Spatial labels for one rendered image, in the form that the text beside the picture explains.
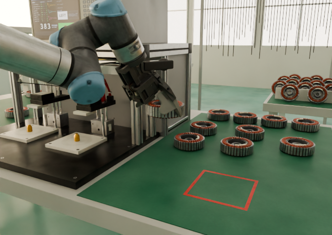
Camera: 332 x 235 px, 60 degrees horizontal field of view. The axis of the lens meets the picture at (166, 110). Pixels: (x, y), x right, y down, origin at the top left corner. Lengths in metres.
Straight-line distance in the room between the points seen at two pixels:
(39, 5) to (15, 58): 0.76
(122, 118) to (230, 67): 6.25
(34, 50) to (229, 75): 6.94
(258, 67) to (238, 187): 6.50
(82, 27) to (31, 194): 0.46
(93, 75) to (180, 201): 0.36
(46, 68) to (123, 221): 0.37
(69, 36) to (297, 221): 0.64
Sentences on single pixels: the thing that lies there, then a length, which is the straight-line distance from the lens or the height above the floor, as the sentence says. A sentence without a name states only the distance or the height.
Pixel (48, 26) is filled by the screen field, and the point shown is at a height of 1.18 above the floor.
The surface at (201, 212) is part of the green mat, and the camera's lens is 0.70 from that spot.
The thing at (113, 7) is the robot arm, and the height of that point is 1.20.
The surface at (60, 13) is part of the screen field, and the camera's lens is 1.23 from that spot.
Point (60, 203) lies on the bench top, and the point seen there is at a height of 0.73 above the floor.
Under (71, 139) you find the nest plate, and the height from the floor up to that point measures 0.78.
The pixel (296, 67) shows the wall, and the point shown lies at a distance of 7.16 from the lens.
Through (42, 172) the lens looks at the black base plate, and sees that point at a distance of 0.89.
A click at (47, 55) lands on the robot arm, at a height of 1.10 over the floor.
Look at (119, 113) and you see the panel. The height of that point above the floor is 0.83.
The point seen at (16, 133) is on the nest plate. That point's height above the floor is 0.78.
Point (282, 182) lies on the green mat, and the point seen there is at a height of 0.75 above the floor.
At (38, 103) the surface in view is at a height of 0.89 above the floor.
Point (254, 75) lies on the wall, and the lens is 7.27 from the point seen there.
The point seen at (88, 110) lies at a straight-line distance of 1.06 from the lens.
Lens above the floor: 1.13
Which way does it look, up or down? 14 degrees down
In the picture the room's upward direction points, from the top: straight up
